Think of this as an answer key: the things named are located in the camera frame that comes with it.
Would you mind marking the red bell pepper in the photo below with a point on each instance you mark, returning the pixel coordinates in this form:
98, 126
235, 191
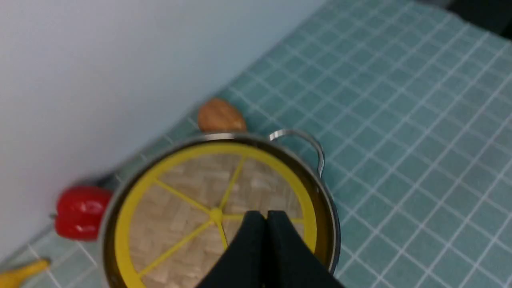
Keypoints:
79, 212

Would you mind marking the brown potato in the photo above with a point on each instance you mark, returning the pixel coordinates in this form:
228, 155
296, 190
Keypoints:
217, 115

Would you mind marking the yellow banana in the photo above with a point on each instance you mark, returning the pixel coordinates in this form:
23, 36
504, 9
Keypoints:
16, 277

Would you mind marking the bamboo steamer lid yellow rim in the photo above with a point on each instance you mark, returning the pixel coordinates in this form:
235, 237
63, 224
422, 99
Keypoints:
181, 215

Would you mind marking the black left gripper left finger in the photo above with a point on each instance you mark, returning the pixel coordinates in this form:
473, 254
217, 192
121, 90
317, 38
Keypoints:
241, 263

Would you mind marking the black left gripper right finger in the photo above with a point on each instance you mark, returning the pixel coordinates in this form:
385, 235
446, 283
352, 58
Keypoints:
290, 263

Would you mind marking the stainless steel pot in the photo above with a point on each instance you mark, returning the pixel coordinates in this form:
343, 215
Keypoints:
298, 150

